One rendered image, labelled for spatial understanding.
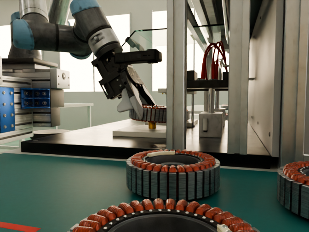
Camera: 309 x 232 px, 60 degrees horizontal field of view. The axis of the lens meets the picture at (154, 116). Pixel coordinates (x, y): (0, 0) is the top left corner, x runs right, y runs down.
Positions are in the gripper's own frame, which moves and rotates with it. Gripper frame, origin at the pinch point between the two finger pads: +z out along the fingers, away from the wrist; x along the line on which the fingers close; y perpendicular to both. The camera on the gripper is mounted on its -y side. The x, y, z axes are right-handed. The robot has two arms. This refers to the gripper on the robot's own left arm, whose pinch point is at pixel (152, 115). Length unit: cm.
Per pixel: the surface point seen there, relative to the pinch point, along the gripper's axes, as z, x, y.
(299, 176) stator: 15.1, 36.9, -20.4
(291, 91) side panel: 9.0, 21.8, -26.2
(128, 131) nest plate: 1.2, 7.5, 4.7
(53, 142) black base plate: -3.6, 19.0, 15.2
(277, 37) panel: 1.3, 20.8, -28.5
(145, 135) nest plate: 3.7, 7.5, 1.5
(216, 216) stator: 12, 48, -15
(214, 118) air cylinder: 8.0, 3.7, -13.3
